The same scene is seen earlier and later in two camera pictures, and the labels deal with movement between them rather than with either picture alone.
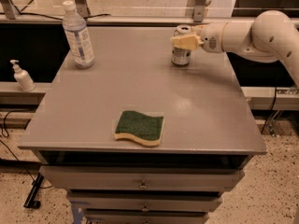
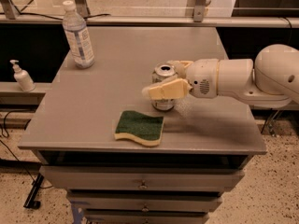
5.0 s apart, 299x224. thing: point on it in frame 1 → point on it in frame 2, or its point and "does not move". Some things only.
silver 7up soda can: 180,56 → 163,71
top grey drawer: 142,178 does not move
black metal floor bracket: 30,202 does not move
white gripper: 211,38 → 204,77
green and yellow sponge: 135,125 does not move
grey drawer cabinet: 136,139 does not move
